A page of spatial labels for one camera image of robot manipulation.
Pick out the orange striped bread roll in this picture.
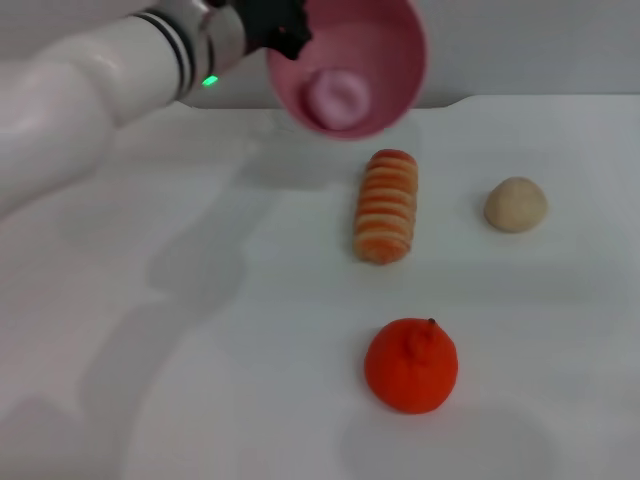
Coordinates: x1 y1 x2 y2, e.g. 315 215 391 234
353 148 420 266

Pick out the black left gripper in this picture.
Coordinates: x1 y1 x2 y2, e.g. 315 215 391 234
219 0 315 62

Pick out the pink peach toy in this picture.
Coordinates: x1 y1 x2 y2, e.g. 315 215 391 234
299 69 373 133

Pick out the pink plastic bowl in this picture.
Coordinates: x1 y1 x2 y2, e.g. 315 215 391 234
265 0 431 142

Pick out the beige round bun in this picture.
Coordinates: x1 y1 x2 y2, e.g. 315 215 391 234
482 175 549 233

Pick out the orange tangerine toy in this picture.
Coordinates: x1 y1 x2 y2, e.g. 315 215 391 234
363 315 460 416

